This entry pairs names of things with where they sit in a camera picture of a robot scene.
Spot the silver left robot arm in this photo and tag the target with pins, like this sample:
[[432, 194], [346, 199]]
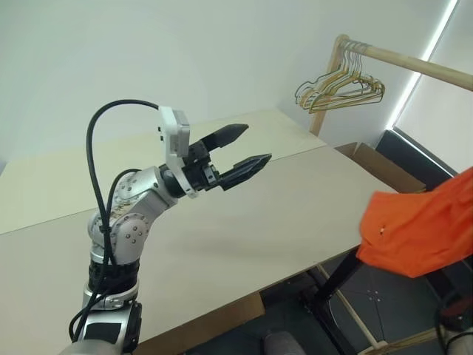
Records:
[[133, 192]]

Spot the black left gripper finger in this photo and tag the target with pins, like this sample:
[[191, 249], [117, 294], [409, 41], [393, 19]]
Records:
[[244, 170], [225, 135]]

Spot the wooden clothes rack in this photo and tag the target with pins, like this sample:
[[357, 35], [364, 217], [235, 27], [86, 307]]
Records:
[[388, 55]]

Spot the orange shorts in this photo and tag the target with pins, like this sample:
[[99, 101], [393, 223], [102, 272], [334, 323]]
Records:
[[406, 229]]

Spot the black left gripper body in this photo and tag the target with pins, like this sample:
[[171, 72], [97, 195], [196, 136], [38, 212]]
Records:
[[201, 170]]

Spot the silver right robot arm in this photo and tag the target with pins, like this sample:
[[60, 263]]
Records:
[[463, 345]]

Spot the grey rounded shape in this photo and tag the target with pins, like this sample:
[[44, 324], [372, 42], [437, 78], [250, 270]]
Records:
[[281, 344]]

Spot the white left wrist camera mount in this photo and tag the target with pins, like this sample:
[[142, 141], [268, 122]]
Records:
[[173, 133]]

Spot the brown cardboard box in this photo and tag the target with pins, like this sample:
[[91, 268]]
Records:
[[377, 162]]

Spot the black table leg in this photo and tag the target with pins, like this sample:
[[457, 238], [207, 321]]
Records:
[[340, 275]]

